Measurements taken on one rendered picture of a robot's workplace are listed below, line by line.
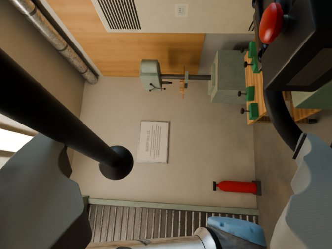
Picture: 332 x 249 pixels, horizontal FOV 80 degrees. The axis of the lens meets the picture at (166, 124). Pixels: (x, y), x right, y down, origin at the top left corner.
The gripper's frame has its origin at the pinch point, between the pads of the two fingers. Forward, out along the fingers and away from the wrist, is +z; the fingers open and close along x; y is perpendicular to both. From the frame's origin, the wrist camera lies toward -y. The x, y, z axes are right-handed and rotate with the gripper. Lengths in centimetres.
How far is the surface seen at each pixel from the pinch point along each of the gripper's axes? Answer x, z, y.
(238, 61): 69, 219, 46
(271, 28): 6.8, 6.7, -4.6
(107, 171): -6.3, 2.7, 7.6
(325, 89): 13.8, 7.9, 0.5
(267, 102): 14.5, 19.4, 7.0
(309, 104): 14.5, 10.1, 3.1
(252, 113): 57, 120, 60
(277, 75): 8.4, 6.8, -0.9
